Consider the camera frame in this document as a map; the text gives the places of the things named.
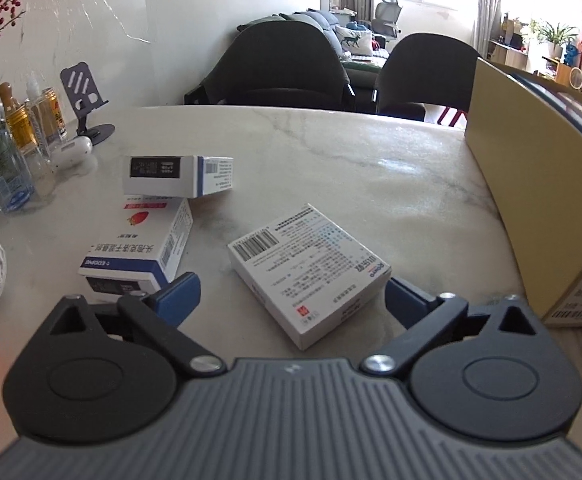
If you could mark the small red chair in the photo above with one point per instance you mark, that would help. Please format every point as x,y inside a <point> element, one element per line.
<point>451,116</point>

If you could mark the marble desktop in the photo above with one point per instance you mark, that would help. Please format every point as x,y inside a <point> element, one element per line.
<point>371,160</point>

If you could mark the blue toy figure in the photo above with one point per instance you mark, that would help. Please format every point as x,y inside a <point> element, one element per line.
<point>571,54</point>

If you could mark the grey curtain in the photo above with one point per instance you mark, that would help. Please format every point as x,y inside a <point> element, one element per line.
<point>491,5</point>

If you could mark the clear glass vase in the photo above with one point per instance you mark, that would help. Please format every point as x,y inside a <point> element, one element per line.
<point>1,170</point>

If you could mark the brown cardboard box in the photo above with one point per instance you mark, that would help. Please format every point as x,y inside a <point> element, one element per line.
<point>531,175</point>

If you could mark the gold cap amber bottle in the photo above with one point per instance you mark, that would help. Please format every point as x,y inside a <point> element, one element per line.
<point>21,130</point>

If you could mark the deer print pillow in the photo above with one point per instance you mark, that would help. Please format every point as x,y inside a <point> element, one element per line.
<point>353,41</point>

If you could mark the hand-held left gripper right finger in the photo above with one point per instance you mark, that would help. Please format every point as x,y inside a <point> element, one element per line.
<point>403,300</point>

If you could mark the white tip clear bottle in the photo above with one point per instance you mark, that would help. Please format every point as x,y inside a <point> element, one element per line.
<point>51,115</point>

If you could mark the wooden shelf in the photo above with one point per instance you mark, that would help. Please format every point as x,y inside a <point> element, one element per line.
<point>508,55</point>

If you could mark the black chair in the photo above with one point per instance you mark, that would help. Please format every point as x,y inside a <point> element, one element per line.
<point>281,65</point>
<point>426,70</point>

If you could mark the dark grey phone stand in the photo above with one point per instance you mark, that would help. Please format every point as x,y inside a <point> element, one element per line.
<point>83,87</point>

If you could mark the blue medicine box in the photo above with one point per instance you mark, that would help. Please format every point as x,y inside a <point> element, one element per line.
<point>571,110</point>

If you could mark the white earbuds case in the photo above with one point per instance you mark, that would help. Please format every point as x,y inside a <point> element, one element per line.
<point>73,151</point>

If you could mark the grey office chair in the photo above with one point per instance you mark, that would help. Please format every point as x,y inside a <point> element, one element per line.
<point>387,15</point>

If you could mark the potted green plant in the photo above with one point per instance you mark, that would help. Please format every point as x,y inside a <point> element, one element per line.
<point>553,35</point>

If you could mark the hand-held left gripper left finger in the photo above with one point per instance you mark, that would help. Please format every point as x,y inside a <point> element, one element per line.
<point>181,297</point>

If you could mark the yellow cartoon medicine box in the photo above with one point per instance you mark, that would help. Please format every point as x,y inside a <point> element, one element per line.
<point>311,270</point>

